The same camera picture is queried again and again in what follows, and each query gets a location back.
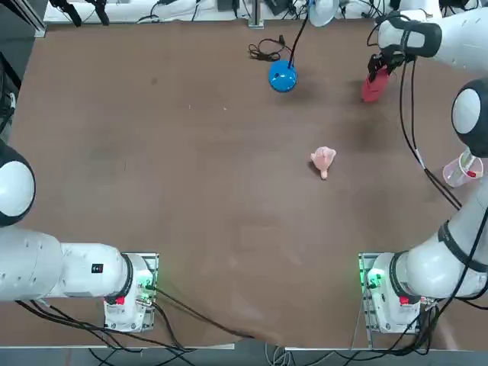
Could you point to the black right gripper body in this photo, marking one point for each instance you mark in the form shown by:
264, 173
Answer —
398, 55

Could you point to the red block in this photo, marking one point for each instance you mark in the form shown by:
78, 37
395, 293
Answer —
373, 89

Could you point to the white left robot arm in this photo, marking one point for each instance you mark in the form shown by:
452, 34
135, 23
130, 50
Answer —
45, 263

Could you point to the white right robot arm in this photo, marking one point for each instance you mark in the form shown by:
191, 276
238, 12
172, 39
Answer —
431, 263

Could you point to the blue desk lamp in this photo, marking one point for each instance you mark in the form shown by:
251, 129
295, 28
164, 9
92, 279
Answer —
282, 76

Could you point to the pink plush toy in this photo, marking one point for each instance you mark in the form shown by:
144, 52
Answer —
322, 158

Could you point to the clear plastic cup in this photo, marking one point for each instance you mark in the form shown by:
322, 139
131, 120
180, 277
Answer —
455, 177

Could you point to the red capped marker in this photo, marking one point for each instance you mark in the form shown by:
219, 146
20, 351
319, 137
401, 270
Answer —
472, 174

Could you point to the silver camera post with bracket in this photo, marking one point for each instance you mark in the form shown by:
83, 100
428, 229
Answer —
256, 15

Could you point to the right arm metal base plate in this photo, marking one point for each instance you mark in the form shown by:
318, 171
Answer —
364, 267

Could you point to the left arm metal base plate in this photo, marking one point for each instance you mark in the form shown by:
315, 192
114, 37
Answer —
152, 263

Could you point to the aluminium frame rail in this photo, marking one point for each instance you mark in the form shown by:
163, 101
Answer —
38, 28

